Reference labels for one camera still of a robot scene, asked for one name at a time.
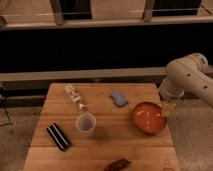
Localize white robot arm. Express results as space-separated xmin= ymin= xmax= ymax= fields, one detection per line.
xmin=158 ymin=53 xmax=213 ymax=117

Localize orange ceramic bowl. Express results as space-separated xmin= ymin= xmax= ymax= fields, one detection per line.
xmin=131 ymin=102 xmax=167 ymax=134

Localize blue sponge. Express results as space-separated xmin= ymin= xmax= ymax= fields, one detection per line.
xmin=111 ymin=91 xmax=128 ymax=107

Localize wooden table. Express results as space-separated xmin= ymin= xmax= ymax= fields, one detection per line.
xmin=23 ymin=83 xmax=180 ymax=171

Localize white tube bottle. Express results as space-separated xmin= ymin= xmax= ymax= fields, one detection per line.
xmin=64 ymin=84 xmax=86 ymax=111

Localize black white striped box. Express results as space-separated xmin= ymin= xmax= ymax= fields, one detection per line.
xmin=46 ymin=123 xmax=71 ymax=151

